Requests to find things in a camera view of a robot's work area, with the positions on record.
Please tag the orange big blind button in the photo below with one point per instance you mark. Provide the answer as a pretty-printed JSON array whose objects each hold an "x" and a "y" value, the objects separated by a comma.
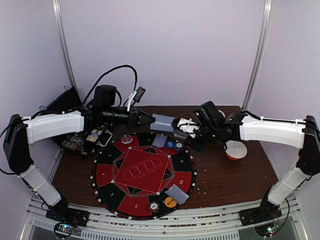
[{"x": 170, "y": 202}]

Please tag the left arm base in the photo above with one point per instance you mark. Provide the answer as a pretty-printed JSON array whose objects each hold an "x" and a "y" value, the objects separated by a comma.
[{"x": 74, "y": 217}]

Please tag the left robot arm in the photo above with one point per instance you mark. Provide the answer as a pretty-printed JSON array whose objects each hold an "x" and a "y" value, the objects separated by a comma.
[{"x": 18, "y": 139}]

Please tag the round poker table mat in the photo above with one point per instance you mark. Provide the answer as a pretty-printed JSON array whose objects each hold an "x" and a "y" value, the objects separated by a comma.
[{"x": 126, "y": 178}]

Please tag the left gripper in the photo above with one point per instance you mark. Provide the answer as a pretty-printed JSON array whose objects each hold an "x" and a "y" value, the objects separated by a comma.
[{"x": 134, "y": 117}]

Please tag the left aluminium frame post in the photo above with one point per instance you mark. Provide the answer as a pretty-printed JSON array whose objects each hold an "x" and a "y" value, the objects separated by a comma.
[{"x": 63, "y": 42}]

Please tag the front aluminium rail frame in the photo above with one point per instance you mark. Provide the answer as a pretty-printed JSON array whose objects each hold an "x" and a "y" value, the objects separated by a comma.
[{"x": 207, "y": 223}]

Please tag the small pile of dealt cards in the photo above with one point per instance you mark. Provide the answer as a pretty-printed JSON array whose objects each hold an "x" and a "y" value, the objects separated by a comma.
[{"x": 177, "y": 194}]

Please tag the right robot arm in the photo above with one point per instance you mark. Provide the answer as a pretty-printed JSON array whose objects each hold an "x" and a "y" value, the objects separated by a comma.
[{"x": 303, "y": 134}]

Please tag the Texas Hold'em card box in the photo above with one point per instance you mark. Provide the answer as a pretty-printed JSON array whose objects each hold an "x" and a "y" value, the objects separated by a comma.
[{"x": 94, "y": 135}]

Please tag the red poker chip stack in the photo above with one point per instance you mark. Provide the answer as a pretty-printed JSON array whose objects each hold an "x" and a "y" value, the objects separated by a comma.
[{"x": 154, "y": 207}]

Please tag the poker chips row in case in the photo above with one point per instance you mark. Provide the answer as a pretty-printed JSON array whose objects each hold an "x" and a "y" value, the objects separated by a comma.
[{"x": 74, "y": 143}]

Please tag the white and orange bowl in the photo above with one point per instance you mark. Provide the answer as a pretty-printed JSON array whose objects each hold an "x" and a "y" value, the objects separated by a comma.
[{"x": 235, "y": 150}]

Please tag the deck of blue cards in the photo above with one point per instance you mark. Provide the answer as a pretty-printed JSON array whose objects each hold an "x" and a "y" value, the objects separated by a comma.
[{"x": 180, "y": 134}]

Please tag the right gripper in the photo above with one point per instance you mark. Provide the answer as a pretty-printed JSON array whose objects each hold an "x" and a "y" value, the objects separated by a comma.
[{"x": 197, "y": 136}]

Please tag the right aluminium frame post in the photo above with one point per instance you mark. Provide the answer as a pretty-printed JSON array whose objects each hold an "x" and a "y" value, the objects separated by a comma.
[{"x": 261, "y": 47}]

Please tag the aluminium frame post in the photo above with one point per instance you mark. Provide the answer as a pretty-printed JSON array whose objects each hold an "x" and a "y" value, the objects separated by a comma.
[
  {"x": 261, "y": 47},
  {"x": 63, "y": 42}
]

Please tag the blue small blind button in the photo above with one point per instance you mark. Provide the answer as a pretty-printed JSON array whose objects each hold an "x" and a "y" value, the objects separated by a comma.
[{"x": 170, "y": 144}]

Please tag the black poker set case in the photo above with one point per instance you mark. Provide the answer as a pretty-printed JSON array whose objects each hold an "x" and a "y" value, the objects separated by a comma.
[{"x": 64, "y": 117}]

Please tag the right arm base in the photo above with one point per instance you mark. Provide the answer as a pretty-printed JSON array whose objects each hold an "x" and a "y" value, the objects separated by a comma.
[{"x": 258, "y": 215}]

